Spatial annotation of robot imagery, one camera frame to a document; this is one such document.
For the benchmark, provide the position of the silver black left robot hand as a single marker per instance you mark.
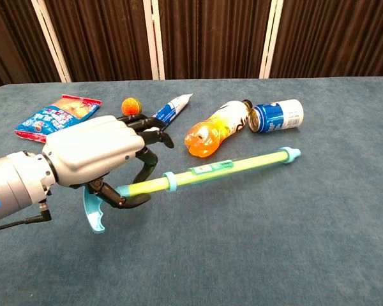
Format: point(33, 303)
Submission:
point(89, 150)

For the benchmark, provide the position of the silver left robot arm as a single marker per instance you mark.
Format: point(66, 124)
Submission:
point(12, 181)

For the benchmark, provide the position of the blue white toothpaste tube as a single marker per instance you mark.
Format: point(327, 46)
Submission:
point(174, 106)

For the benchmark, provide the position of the blue red snack bag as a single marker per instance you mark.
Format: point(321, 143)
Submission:
point(51, 116)

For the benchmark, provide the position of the small orange ball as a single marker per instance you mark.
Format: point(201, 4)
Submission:
point(131, 106)

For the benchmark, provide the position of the dark brown screen panel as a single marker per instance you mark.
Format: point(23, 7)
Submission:
point(214, 38)
point(99, 38)
point(9, 38)
point(335, 38)

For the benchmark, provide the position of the orange drink plastic bottle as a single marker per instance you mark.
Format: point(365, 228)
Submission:
point(210, 134)

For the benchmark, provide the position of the blue grey tablecloth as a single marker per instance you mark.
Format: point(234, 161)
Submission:
point(210, 255)

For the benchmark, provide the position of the blue white drink can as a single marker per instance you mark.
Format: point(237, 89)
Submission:
point(277, 115)

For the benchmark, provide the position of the white screen frame post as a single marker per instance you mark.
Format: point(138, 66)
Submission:
point(51, 41)
point(271, 38)
point(154, 38)

